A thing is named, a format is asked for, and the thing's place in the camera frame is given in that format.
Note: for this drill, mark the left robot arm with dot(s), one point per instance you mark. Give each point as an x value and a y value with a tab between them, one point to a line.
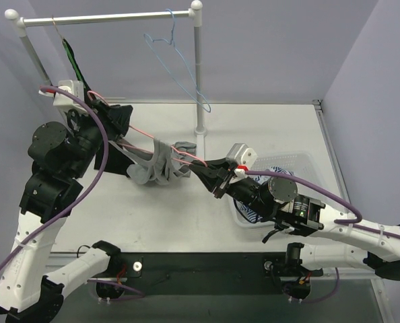
61	155

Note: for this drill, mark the copper wire hanger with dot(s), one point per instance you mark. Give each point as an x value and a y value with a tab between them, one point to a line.
57	29

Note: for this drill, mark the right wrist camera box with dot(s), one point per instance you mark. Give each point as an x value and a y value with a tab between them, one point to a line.
243	156

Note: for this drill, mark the grey tank top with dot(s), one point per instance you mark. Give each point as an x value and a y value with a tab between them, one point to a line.
158	166

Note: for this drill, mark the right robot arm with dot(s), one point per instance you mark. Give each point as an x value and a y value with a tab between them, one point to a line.
300	208

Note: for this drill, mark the blue white striped tank top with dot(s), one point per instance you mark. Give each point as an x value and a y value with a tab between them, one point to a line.
259	199

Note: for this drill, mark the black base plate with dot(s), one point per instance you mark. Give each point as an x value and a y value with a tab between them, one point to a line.
201	273

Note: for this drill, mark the white plastic laundry basket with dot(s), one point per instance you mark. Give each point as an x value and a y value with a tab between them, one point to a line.
299	164

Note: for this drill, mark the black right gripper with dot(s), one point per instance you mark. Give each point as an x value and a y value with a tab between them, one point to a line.
221	182

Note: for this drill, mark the light blue wire hanger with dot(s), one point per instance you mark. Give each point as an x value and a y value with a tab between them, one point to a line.
153	43

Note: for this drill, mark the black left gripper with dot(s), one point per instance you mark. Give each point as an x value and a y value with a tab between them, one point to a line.
103	112

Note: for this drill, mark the black garment with green stripe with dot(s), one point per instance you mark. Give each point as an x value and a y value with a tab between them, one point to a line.
88	130

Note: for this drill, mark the white clothes rack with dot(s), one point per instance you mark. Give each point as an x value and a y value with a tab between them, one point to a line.
194	12

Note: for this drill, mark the aluminium table frame rail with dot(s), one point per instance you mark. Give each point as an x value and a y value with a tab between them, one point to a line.
184	216

